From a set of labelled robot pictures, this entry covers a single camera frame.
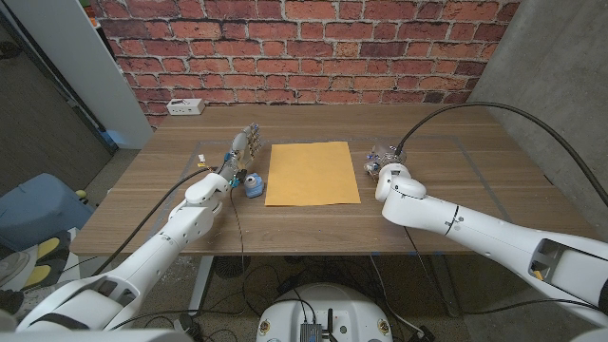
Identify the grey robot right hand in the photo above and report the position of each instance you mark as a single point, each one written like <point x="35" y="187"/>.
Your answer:
<point x="387" y="156"/>

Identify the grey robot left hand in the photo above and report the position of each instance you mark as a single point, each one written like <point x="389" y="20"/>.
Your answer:
<point x="242" y="152"/>

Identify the orange felt sheet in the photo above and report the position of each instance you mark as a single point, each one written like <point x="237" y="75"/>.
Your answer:
<point x="311" y="173"/>

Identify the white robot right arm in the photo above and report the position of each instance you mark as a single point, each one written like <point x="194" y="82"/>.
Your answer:
<point x="475" y="228"/>

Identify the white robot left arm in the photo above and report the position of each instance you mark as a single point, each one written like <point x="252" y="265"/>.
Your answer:
<point x="157" y="252"/>

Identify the white power strip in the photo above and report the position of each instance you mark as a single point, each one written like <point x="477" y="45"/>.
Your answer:
<point x="185" y="107"/>

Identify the black round floor object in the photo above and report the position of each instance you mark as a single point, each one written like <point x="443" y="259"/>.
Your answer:
<point x="230" y="266"/>

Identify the red brick printed backdrop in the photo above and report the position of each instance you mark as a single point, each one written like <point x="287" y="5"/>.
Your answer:
<point x="304" y="47"/>

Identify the white table leg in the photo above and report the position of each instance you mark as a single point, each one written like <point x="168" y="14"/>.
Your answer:
<point x="199" y="285"/>

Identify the grey table leg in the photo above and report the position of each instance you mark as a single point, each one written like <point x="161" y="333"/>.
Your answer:
<point x="444" y="285"/>

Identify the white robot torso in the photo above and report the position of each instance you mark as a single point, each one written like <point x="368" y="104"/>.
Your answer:
<point x="324" y="309"/>

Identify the yellow-green ball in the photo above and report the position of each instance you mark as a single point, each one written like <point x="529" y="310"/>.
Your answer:
<point x="81" y="194"/>

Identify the grey box on torso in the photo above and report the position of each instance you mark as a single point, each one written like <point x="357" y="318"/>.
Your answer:
<point x="311" y="333"/>

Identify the white partition panel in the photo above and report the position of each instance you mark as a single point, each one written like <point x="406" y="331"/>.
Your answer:
<point x="71" y="62"/>

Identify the blue plastic bin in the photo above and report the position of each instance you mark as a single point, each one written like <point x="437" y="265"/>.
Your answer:
<point x="38" y="209"/>

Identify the yellow and black shoe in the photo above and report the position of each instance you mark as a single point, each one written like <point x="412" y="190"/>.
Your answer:
<point x="43" y="261"/>

